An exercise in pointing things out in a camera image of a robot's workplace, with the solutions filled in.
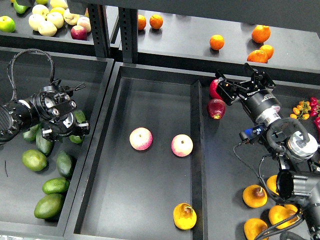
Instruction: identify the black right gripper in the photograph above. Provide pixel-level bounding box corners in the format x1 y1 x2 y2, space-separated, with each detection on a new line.
215 62 281 124

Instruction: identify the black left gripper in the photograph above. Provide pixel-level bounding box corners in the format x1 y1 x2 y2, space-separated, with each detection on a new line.
41 112 90 142

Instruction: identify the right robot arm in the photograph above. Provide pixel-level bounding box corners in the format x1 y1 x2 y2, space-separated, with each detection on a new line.
215 63 320 240

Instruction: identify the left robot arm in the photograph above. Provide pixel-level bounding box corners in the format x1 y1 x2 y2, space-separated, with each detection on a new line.
0 48 91 144

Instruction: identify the dark avocado top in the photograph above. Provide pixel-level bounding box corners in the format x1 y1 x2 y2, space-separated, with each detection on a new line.
73 109 87 124

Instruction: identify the dark avocado upright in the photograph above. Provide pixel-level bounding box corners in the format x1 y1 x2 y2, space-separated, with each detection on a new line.
35 129 54 156

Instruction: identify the dark avocado by bin edge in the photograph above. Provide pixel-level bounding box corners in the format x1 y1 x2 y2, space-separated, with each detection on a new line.
56 151 74 179

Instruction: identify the dark avocado far left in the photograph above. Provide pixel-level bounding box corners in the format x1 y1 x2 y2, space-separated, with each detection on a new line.
22 123 42 142

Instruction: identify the green avocado round left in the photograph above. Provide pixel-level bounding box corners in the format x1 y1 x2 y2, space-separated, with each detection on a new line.
21 149 48 172

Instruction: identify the green avocado bottom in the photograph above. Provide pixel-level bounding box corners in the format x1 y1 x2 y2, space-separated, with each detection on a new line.
33 193 65 220

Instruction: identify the pale yellow pear front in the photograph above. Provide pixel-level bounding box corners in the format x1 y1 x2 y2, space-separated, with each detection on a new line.
38 20 58 37

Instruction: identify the pale yellow pear right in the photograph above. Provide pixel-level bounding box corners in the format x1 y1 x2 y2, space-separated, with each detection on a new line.
63 9 80 26

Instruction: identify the pale yellow pear centre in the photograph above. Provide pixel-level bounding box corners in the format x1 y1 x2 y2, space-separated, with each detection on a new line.
46 12 65 29

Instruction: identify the pale yellow pear left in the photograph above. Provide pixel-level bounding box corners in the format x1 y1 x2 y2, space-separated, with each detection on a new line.
28 14 45 32

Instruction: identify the yellow pear with brown top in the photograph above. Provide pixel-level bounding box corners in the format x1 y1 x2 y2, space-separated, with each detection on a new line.
242 184 268 208

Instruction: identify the orange front right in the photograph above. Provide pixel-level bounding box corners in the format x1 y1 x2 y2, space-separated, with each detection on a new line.
247 49 268 63

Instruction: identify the bright red apple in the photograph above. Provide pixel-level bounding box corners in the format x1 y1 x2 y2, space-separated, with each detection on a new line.
209 79 222 100

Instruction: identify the orange behind front one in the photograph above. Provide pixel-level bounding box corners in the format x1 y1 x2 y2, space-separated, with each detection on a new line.
259 44 274 59

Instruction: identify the dark red apple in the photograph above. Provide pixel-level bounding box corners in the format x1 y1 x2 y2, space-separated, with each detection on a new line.
206 98 226 120

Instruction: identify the orange on shelf middle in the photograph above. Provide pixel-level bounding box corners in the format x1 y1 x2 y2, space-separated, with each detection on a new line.
209 34 225 51

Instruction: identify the orange on shelf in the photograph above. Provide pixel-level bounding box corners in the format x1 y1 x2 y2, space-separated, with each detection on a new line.
209 34 225 51
149 14 164 30

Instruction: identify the large orange top right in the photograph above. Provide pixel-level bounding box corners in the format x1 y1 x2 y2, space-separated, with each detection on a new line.
251 25 271 44

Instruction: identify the black left bin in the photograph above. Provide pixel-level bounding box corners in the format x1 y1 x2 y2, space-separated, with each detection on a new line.
0 53 114 239

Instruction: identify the black bin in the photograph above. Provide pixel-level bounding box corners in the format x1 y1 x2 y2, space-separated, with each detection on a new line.
0 53 114 239
62 61 320 240

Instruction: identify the orange cherry tomato bunch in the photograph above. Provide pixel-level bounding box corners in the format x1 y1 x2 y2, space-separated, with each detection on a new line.
289 100 311 120

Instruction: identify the red cherry tomato bunch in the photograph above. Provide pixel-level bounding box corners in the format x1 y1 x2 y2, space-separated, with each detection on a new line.
309 97 320 117

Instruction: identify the pink apple left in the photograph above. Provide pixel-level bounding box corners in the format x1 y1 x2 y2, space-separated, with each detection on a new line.
129 127 153 151

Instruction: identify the pink apple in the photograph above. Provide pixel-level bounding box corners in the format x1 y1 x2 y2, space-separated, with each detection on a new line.
171 134 194 157
129 127 153 151

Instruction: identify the red chili pepper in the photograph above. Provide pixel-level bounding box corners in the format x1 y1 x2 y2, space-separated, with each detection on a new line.
313 116 320 142

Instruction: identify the pink apple right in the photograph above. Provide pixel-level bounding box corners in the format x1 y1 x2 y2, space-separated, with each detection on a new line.
171 134 194 157

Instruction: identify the red apple on shelf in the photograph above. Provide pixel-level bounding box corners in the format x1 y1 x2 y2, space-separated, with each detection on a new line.
70 25 88 41

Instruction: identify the orange on shelf left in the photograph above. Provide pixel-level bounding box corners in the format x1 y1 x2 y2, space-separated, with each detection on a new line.
149 14 164 30

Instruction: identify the black middle bin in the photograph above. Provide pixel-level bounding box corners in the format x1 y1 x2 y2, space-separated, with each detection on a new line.
62 61 320 240

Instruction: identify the pink peach on shelf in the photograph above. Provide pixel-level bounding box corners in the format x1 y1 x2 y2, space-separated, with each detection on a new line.
77 16 92 33

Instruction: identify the black bin divider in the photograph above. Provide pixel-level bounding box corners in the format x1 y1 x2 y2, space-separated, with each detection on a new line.
190 80 208 240

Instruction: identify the black shelf post left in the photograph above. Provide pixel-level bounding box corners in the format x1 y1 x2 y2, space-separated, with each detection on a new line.
88 3 111 58

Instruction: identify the black shelf post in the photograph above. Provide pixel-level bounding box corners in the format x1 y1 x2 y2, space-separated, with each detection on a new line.
88 3 111 58
118 7 138 64

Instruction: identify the black shelf post right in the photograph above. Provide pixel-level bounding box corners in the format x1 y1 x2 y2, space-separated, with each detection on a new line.
118 7 138 64

